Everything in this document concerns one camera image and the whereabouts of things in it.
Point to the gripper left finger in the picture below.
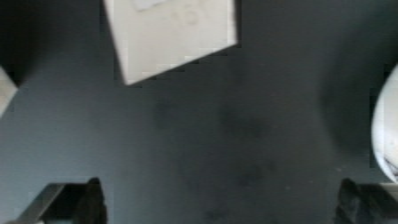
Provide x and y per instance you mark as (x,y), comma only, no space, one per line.
(68,204)

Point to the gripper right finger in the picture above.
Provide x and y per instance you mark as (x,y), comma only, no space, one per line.
(366,203)

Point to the white round stool seat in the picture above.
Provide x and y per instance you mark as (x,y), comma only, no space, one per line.
(384,127)

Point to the white stool leg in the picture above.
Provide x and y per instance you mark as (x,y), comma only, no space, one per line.
(7,91)
(167,32)

